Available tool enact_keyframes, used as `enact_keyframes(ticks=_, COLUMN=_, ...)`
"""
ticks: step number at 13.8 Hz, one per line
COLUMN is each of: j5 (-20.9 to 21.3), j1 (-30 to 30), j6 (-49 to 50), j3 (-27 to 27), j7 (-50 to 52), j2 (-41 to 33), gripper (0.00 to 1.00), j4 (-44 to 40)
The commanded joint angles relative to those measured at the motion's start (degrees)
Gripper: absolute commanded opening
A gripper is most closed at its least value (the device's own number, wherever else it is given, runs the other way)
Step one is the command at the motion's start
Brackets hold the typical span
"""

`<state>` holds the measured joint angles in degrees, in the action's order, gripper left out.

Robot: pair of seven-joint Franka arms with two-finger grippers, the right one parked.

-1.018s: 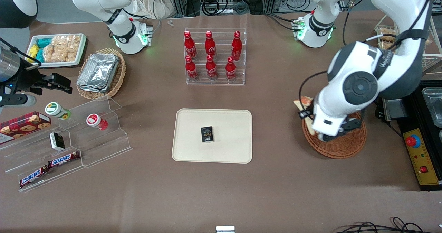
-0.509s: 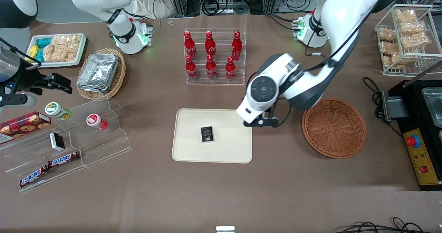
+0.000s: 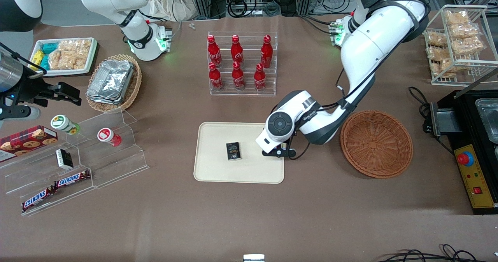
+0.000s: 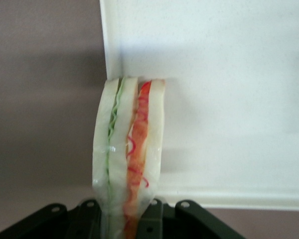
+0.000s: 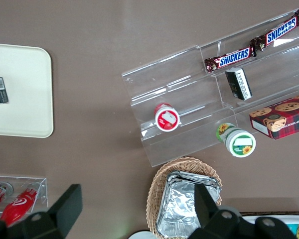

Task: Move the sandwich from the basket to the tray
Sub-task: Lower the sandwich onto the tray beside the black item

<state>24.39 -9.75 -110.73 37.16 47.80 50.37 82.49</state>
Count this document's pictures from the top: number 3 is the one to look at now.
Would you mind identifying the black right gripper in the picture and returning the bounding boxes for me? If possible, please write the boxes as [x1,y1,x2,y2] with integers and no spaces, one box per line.
[7,65,82,108]

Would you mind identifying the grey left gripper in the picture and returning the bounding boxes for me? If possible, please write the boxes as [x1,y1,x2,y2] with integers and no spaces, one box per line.
[261,143,297,159]

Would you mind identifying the white snack tray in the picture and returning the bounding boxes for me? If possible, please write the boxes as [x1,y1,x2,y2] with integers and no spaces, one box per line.
[29,37,98,77]

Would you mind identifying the cream rectangular tray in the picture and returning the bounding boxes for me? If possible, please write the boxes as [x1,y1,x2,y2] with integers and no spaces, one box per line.
[193,122,285,185]

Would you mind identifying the light oval wicker basket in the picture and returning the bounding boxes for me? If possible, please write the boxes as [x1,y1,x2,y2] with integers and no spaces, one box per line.
[85,54,143,114]

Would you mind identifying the brown round wicker basket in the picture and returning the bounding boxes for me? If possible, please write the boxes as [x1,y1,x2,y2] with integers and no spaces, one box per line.
[340,110,414,179]

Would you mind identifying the green drink bottle white lid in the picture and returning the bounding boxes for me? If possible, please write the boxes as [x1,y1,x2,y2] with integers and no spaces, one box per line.
[50,114,81,135]

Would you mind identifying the rice cracker snack bag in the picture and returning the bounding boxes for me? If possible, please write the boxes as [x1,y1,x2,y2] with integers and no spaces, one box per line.
[48,39,92,71]

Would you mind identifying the stacked aluminium foil containers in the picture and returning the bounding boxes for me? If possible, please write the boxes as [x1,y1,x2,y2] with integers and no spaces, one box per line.
[86,59,135,106]

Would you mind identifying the red drink bottle white lid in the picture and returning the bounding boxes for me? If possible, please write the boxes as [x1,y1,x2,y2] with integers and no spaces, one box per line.
[97,127,123,147]

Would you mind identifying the red cookie box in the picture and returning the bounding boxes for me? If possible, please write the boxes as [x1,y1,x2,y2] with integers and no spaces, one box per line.
[0,125,58,162]

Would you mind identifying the small black white box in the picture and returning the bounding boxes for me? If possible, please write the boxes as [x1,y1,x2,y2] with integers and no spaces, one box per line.
[55,148,74,170]

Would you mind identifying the clear acrylic bottle rack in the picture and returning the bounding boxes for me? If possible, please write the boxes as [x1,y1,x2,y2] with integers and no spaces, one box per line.
[207,31,278,96]

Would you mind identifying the red cola bottle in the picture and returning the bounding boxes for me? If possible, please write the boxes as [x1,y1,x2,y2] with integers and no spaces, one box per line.
[260,35,274,69]
[254,63,267,92]
[207,35,223,68]
[230,35,245,65]
[208,62,224,92]
[231,61,246,91]

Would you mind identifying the snickers chocolate bar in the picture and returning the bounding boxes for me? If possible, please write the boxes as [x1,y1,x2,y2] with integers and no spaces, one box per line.
[53,169,91,189]
[21,186,56,212]

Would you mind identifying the clear acrylic stepped shelf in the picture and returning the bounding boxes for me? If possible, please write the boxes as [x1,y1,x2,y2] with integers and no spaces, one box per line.
[0,108,150,217]

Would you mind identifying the beige cloth bag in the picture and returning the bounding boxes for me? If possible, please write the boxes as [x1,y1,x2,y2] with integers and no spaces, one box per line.
[147,0,196,22]

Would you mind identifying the bagged cracker snack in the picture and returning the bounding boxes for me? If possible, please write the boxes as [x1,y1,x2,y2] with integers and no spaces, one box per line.
[445,11,470,25]
[426,30,449,47]
[427,46,452,61]
[430,59,455,79]
[449,23,480,40]
[451,37,486,55]

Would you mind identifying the yellow emergency stop box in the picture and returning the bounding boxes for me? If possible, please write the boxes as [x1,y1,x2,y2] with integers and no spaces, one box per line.
[454,144,497,209]

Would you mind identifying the metal appliance pan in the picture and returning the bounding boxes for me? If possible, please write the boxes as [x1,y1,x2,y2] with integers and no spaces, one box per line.
[475,98,498,144]

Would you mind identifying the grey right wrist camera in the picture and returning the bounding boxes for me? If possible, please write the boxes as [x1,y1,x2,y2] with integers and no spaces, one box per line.
[0,105,42,121]

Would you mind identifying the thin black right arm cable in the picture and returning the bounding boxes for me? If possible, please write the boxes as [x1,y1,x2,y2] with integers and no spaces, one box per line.
[0,42,48,75]

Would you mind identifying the black arm base cables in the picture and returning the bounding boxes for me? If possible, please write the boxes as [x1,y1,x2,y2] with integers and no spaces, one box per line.
[299,15,336,35]

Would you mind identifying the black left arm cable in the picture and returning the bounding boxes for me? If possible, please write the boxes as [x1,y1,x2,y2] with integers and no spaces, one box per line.
[270,0,425,161]

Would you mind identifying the coiled black background cable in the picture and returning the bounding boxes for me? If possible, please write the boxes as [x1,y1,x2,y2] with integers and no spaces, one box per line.
[227,0,258,18]

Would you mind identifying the black plug with cable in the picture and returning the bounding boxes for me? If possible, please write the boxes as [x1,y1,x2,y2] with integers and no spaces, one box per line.
[408,86,435,134]

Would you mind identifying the black floor cable bundle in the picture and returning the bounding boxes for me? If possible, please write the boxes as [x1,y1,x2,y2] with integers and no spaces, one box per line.
[378,244,480,262]

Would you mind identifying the black appliance frame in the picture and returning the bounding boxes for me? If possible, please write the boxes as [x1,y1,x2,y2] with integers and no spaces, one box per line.
[431,89,498,216]

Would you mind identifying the white wire rack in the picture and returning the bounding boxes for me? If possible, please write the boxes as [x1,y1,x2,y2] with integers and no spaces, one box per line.
[423,4,498,87]

